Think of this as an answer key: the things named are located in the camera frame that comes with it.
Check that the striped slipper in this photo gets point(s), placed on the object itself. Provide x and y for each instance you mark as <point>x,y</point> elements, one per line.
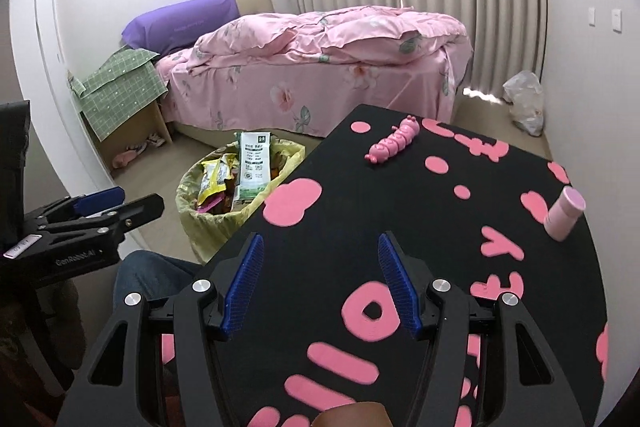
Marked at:
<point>154,139</point>

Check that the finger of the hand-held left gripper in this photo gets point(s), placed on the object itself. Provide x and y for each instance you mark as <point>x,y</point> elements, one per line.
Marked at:
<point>140,209</point>
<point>100,201</point>

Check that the pink cylinder bottle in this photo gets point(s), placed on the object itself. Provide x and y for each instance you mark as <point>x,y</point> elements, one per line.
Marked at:
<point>562,212</point>

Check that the trash bin with yellow bag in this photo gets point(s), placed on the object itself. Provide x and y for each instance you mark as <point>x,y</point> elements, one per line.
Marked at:
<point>210,232</point>

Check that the yellow red snack packet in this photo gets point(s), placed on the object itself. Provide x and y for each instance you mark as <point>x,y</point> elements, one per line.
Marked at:
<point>212,179</point>

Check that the orange packet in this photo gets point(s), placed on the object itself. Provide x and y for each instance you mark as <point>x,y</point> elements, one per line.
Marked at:
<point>232,198</point>

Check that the white green milk carton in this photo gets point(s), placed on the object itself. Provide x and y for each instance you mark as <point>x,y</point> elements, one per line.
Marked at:
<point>255,167</point>

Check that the white wall socket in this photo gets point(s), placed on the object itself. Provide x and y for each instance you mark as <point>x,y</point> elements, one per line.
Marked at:
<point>616,19</point>
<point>591,17</point>

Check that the purple pillow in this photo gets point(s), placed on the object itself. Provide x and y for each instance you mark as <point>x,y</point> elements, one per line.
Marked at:
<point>175,24</point>

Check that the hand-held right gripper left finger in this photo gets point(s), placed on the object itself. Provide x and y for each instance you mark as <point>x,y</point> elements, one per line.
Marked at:
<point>245,287</point>

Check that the white plastic bag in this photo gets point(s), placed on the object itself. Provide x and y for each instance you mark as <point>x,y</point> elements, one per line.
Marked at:
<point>525,102</point>

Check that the pink caterpillar toy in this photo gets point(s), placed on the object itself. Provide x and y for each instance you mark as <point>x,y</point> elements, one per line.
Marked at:
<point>392,142</point>

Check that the white wardrobe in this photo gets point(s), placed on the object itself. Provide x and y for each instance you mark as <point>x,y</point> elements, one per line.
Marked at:
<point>50,57</point>

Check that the pink slipper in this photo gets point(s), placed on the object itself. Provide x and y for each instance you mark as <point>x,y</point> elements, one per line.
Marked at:
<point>125,157</point>

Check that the wooden nightstand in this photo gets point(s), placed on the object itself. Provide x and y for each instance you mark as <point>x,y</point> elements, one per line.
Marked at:
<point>162,122</point>

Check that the bed with pink floral sheet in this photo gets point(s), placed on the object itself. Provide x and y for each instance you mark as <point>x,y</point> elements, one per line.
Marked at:
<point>250,102</point>

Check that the green checkered cloth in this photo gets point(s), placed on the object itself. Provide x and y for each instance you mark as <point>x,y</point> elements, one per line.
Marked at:
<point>120,87</point>

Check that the person's blue jeans leg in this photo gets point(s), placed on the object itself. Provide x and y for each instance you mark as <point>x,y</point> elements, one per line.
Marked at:
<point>150,277</point>

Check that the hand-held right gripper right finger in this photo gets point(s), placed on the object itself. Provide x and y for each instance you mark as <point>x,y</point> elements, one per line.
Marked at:
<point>397,287</point>

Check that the black pink-patterned table cover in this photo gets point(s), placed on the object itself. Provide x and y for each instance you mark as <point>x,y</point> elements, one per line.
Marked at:
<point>425,217</point>

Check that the pink floral duvet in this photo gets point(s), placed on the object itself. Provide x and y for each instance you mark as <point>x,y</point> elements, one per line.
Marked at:
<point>325,32</point>

